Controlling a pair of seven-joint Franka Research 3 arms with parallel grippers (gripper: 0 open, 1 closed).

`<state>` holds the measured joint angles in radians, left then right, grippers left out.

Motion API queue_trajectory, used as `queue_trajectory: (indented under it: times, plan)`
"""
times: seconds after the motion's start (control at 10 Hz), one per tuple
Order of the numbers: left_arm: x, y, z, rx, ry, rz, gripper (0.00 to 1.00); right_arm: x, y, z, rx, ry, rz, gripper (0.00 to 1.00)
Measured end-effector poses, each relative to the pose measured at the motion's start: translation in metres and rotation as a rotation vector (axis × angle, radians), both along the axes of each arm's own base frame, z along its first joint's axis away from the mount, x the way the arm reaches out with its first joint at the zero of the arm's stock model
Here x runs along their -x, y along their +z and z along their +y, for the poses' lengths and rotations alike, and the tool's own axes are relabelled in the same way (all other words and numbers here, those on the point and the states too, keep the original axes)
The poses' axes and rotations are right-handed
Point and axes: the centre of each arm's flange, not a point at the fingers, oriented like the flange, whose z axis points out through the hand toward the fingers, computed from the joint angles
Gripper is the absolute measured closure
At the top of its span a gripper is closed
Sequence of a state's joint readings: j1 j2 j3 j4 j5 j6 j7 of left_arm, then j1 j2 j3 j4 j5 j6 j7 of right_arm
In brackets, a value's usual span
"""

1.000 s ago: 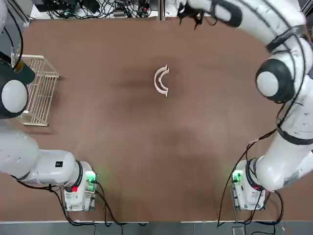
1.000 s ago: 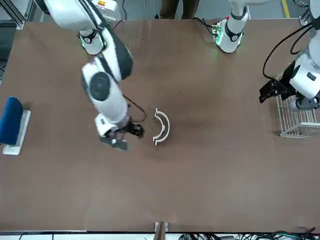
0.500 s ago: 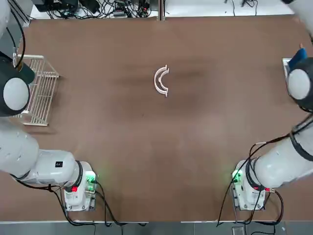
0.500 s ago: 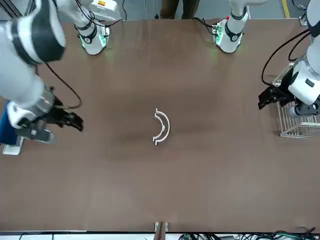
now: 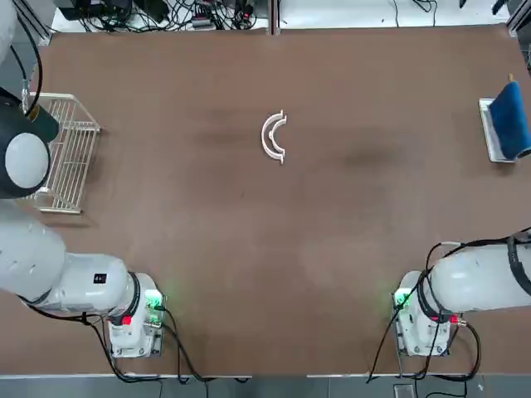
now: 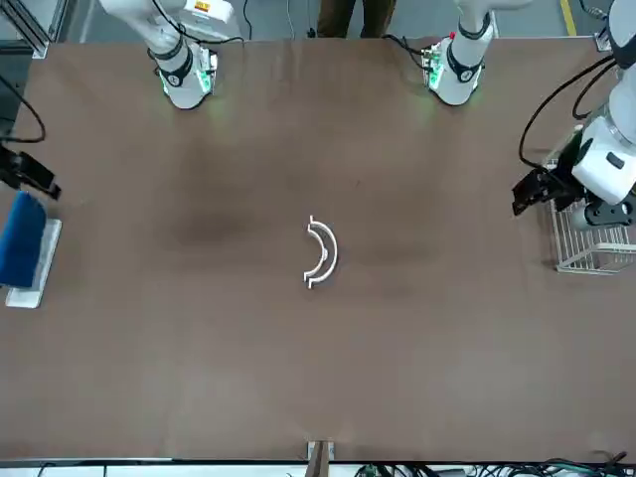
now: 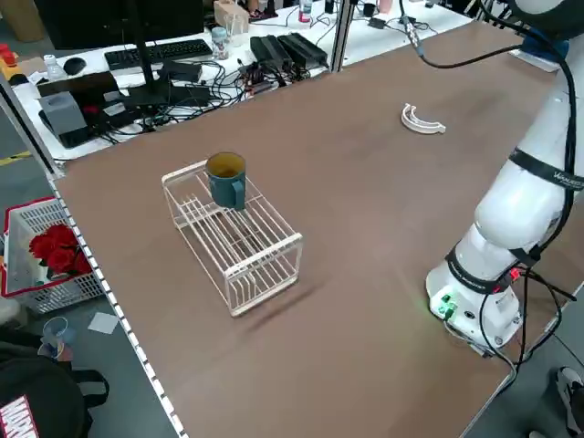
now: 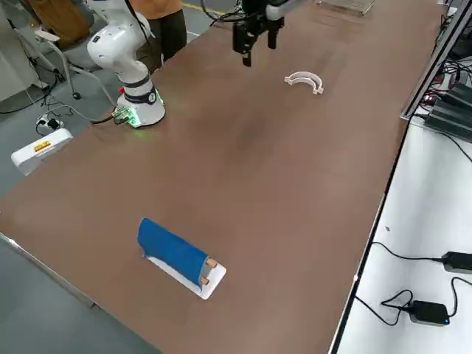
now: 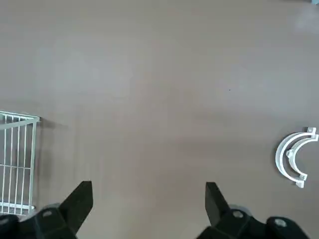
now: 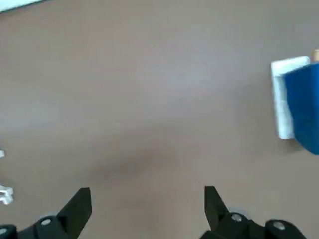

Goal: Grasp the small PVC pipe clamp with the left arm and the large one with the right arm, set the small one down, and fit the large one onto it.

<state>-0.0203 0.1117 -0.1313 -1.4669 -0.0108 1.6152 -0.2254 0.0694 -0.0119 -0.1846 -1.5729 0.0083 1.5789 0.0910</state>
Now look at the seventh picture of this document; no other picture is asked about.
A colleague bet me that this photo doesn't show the large white PVC pipe clamp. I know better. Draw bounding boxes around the large white PVC pipe clamp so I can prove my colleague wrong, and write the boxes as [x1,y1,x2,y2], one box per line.
[401,103,447,137]

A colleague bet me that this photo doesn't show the teal mug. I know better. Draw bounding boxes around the teal mug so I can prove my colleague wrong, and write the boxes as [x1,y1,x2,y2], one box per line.
[204,151,249,213]

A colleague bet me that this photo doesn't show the large black power adapter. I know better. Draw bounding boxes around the large black power adapter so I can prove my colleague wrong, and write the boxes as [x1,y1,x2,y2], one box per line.
[249,35,294,72]
[276,32,329,69]

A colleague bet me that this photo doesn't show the glass jar with teal lid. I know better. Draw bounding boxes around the glass jar with teal lid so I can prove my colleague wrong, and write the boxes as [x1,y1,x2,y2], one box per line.
[210,26,231,60]

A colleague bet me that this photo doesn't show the white desk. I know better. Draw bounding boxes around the white desk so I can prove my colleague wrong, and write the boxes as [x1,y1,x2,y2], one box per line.
[12,0,474,162]

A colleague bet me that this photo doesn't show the black white striped edge strip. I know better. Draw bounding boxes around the black white striped edge strip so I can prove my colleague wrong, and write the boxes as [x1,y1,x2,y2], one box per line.
[47,175,191,438]

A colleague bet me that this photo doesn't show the black keyboard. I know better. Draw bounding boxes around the black keyboard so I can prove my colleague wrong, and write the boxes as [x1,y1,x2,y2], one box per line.
[103,38,214,72]

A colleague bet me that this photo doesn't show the wooden tissue box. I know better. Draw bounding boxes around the wooden tissue box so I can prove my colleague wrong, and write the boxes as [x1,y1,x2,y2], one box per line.
[213,0,251,36]

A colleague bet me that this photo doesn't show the white card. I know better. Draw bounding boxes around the white card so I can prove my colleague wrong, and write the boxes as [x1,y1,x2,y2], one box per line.
[87,312,120,336]

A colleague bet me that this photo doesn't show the red artificial flowers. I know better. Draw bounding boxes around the red artificial flowers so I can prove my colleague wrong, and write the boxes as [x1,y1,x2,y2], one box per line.
[28,223,94,278]

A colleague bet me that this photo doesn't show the grey box device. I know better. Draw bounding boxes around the grey box device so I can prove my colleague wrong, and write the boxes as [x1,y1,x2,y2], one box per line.
[38,90,90,138]

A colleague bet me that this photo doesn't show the clear plastic cup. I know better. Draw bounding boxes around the clear plastic cup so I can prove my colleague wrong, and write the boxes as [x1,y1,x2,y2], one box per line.
[42,316,77,349]

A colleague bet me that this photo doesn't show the black computer monitor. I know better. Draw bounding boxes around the black computer monitor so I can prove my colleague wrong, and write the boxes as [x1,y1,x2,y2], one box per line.
[34,0,212,110]

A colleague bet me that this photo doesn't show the white basket with red rim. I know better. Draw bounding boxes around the white basket with red rim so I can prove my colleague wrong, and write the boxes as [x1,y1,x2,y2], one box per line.
[0,195,110,315]

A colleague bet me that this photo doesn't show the clear plastic bottle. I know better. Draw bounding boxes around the clear plastic bottle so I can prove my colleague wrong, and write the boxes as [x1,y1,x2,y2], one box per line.
[43,53,66,84]

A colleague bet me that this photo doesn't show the white flat board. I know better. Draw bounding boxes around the white flat board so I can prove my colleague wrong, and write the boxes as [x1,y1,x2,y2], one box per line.
[507,47,563,74]

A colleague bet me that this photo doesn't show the blue box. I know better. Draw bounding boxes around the blue box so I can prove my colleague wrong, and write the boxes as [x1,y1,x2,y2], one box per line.
[522,36,571,59]

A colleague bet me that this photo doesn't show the black backpack with red logo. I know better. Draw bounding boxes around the black backpack with red logo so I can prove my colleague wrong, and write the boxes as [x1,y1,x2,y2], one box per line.
[0,339,110,438]

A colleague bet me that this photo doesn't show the grey white sneaker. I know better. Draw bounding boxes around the grey white sneaker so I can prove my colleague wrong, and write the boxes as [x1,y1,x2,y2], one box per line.
[555,366,584,422]

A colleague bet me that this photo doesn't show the red emergency stop button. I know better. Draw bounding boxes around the red emergency stop button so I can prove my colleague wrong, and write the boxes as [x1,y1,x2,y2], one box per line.
[0,43,19,70]

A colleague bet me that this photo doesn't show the brown cardboard box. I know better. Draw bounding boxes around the brown cardboard box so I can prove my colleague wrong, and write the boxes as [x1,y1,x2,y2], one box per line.
[0,0,47,43]

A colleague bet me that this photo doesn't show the cream wire rack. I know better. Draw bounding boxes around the cream wire rack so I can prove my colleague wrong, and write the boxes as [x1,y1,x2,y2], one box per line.
[161,159,305,319]

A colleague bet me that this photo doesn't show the tangled black cables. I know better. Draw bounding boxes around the tangled black cables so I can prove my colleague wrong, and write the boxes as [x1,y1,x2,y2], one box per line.
[98,57,330,146]

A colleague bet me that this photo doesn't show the aluminium frame post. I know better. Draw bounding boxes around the aluminium frame post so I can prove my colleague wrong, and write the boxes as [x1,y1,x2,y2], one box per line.
[0,75,66,178]
[328,0,357,73]

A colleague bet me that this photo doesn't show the black base cable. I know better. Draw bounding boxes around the black base cable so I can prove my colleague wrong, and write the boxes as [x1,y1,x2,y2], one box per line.
[476,266,579,382]

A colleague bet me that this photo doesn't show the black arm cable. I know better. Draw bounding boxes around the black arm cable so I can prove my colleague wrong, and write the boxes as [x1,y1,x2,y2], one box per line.
[510,17,584,270]

